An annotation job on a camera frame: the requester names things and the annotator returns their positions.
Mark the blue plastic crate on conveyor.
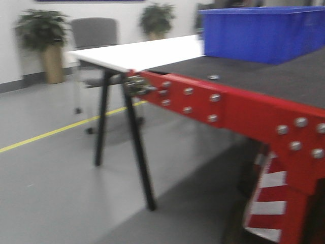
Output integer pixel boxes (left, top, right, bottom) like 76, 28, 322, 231
199, 6, 324, 65

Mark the black conveyor belt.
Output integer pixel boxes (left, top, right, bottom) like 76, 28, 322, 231
150, 48, 324, 108

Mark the small metal part on belt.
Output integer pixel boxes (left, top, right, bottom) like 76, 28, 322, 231
208, 75, 220, 80

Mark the white table with black legs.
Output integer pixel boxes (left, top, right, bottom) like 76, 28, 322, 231
67, 35, 204, 211

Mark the right potted plant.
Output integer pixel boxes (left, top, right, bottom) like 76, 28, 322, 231
139, 3, 176, 41

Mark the potted plant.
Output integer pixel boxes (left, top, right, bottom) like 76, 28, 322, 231
139, 3, 176, 41
15, 9, 69, 84

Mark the grey office chair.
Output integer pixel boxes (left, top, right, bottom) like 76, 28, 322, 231
70, 17, 118, 135

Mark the red white striped panel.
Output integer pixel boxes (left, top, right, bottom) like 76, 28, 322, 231
242, 151, 287, 243

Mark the left potted plant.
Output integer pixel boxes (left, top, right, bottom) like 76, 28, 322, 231
15, 9, 69, 84

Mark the red conveyor frame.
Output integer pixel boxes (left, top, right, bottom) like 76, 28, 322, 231
126, 71, 324, 243

